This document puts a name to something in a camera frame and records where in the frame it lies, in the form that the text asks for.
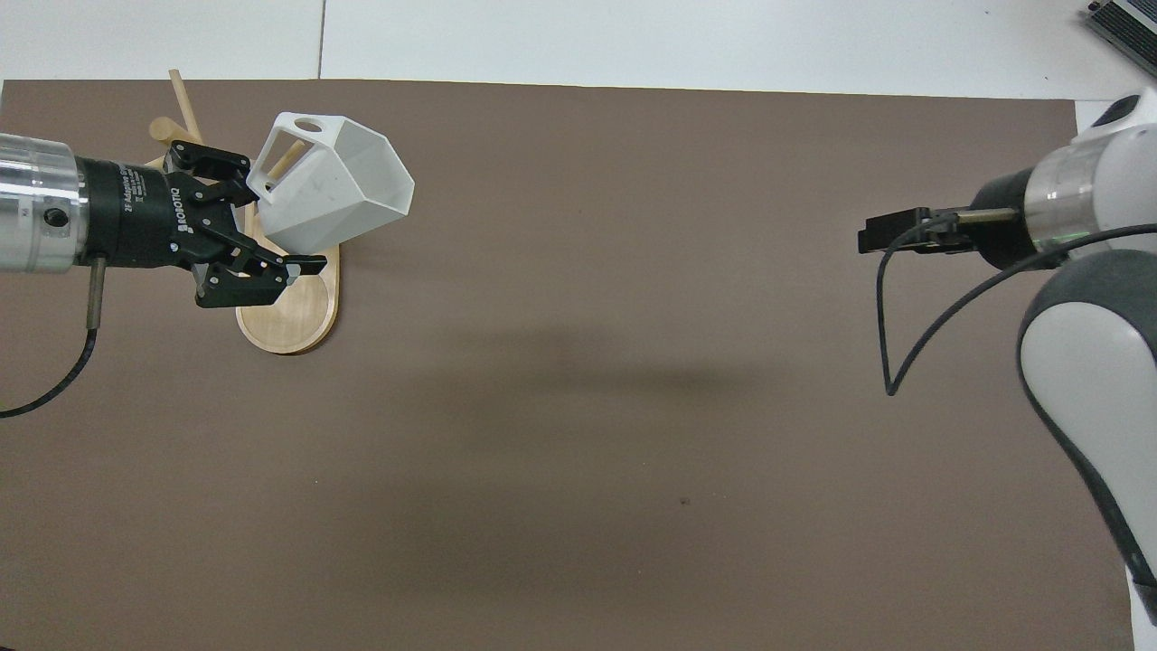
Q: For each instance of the grey ribbed device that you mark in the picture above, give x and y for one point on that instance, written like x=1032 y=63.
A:
x=1128 y=27

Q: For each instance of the white angular cup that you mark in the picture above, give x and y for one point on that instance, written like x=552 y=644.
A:
x=334 y=194

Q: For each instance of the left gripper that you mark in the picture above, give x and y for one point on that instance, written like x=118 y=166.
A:
x=136 y=215

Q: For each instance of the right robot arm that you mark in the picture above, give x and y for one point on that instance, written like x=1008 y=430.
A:
x=1085 y=362

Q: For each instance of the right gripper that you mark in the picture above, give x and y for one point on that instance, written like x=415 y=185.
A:
x=999 y=240

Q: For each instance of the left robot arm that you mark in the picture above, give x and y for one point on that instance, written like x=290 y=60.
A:
x=36 y=203

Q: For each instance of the wooden cup rack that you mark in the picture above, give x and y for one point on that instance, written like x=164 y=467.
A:
x=289 y=318

